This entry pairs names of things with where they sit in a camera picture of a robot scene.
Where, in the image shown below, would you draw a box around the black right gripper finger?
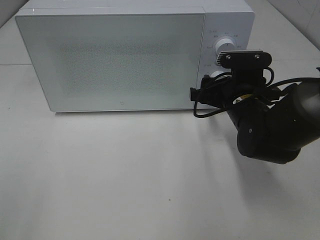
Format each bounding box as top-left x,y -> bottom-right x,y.
189,87 -> 208,103
202,73 -> 231,84

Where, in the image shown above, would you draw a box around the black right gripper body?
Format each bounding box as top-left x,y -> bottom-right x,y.
198,75 -> 268,109

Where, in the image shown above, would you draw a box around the white timer knob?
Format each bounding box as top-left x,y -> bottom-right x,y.
210,70 -> 227,81

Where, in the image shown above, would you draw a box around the white microwave door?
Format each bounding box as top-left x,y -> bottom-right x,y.
16,14 -> 204,112

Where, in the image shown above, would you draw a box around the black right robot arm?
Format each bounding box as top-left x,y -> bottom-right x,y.
189,69 -> 320,165

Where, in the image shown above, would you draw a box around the white upper power knob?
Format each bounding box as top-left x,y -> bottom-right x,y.
215,36 -> 236,55

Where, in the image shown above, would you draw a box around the white microwave oven body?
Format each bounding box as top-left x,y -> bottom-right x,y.
19,0 -> 256,116

